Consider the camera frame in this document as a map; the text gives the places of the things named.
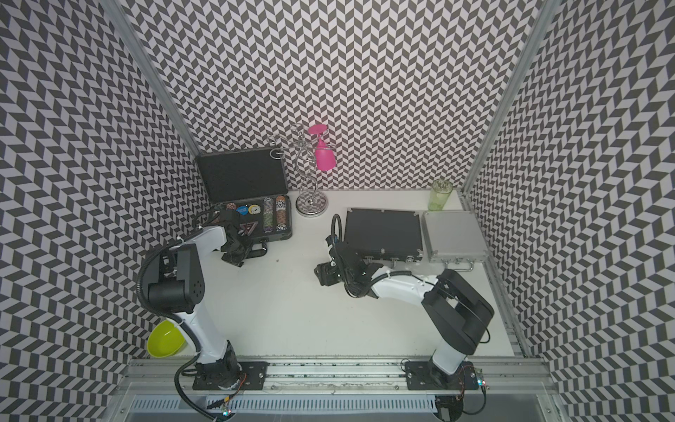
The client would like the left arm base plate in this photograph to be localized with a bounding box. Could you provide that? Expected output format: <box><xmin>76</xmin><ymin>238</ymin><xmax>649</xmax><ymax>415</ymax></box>
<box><xmin>193</xmin><ymin>360</ymin><xmax>269</xmax><ymax>391</ymax></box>

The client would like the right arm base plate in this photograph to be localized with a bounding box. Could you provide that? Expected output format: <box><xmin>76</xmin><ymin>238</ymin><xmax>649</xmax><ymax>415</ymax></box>
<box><xmin>402</xmin><ymin>360</ymin><xmax>483</xmax><ymax>392</ymax></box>

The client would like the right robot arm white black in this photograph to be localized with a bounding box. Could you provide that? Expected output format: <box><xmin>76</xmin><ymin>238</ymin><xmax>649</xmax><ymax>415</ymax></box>
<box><xmin>314</xmin><ymin>214</ymin><xmax>495</xmax><ymax>390</ymax></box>

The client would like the small silver aluminium poker case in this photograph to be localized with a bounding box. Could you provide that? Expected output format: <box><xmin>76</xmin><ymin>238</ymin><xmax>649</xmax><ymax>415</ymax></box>
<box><xmin>422</xmin><ymin>210</ymin><xmax>489</xmax><ymax>270</ymax></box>

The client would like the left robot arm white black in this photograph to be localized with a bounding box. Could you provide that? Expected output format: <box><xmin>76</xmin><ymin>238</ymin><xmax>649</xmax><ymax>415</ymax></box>
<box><xmin>136</xmin><ymin>209</ymin><xmax>257</xmax><ymax>392</ymax></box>

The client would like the pink wine glass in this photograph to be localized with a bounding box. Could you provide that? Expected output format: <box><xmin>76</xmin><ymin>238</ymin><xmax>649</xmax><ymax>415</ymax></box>
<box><xmin>308</xmin><ymin>124</ymin><xmax>337</xmax><ymax>172</ymax></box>

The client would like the black poker case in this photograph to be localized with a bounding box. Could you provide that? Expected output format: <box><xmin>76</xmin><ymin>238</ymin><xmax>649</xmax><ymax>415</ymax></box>
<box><xmin>345</xmin><ymin>209</ymin><xmax>424</xmax><ymax>262</ymax></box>
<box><xmin>193</xmin><ymin>146</ymin><xmax>293</xmax><ymax>260</ymax></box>

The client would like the yellow green bowl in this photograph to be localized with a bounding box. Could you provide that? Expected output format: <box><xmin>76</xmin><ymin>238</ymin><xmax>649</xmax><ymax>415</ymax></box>
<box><xmin>146</xmin><ymin>320</ymin><xmax>186</xmax><ymax>359</ymax></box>

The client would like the aluminium mounting rail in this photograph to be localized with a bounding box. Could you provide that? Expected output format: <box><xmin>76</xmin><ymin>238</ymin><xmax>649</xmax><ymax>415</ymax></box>
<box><xmin>117</xmin><ymin>356</ymin><xmax>557</xmax><ymax>395</ymax></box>

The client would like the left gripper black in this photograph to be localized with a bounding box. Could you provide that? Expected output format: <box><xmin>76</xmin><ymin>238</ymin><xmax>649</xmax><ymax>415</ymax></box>
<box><xmin>220</xmin><ymin>235</ymin><xmax>254</xmax><ymax>268</ymax></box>

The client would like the green translucent cup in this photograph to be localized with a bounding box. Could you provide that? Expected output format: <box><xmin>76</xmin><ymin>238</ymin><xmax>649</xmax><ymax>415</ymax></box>
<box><xmin>427</xmin><ymin>179</ymin><xmax>454</xmax><ymax>211</ymax></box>

